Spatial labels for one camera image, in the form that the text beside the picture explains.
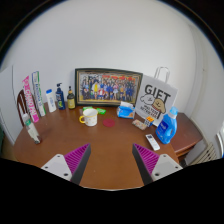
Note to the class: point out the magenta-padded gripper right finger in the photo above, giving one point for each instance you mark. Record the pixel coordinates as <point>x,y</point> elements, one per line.
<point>165,165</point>

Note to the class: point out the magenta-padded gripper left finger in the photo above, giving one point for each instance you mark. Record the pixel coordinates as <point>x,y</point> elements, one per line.
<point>56,165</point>

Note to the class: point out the clear bottle with green label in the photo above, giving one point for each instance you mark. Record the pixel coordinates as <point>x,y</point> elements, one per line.
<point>33,131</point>

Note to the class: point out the white remote control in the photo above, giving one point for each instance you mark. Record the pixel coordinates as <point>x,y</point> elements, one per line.
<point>152,141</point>

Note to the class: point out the blue detergent bottle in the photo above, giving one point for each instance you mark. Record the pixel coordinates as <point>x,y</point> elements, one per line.
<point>165,128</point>

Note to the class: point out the white radiator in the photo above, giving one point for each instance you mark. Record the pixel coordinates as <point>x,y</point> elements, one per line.
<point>206,154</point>

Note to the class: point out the small puzzle cube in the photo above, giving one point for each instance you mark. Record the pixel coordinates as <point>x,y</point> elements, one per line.
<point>149,121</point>

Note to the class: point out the small snack packet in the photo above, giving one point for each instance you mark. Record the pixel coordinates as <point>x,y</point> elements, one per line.
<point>139,124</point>

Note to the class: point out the white bottle with blue cap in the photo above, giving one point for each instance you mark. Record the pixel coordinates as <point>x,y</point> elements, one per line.
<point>51,101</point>

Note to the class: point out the small green packet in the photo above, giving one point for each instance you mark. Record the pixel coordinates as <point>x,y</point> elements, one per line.
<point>87,108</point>
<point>101,111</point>

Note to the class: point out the white paper gift bag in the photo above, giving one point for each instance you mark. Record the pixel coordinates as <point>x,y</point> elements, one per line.
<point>156,100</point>

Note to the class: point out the dark blue pump bottle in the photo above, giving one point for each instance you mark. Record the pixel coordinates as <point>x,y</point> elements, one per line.
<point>60,99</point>

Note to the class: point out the dark bottle with yellow label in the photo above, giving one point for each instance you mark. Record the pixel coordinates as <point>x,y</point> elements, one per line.
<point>71,100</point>

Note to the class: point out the blue tissue pack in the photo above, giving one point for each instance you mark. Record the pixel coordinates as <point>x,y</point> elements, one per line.
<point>126,111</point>

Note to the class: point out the flat round red coaster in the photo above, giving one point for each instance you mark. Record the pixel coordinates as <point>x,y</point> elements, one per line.
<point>109,123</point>

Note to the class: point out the pink shuttlecock tube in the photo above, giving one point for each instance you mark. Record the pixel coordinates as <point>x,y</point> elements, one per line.
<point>30,100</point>

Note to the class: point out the white shuttlecock tube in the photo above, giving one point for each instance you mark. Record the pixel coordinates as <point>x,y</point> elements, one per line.
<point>39,95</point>

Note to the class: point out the white refrigerator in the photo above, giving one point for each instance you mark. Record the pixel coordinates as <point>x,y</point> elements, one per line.
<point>7,100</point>

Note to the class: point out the framed group photo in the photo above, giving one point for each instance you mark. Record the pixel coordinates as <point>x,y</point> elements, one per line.
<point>108,87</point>

